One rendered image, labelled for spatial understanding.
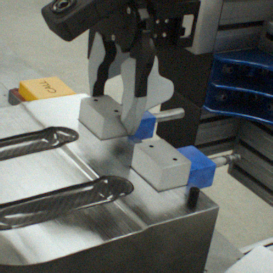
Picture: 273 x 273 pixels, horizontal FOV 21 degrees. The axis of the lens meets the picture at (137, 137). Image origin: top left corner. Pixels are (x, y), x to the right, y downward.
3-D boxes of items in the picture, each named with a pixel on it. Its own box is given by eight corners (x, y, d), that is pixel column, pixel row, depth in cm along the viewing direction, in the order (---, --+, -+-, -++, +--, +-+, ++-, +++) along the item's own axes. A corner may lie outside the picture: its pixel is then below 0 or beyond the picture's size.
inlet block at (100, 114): (166, 122, 91) (173, 83, 89) (190, 141, 88) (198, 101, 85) (75, 139, 84) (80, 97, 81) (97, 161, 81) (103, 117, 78)
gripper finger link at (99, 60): (131, 102, 87) (155, 41, 81) (88, 109, 84) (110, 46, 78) (118, 86, 89) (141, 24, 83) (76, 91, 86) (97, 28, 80)
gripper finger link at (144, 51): (155, 98, 75) (155, 12, 73) (144, 100, 75) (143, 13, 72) (130, 91, 79) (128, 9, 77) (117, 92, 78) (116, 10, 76)
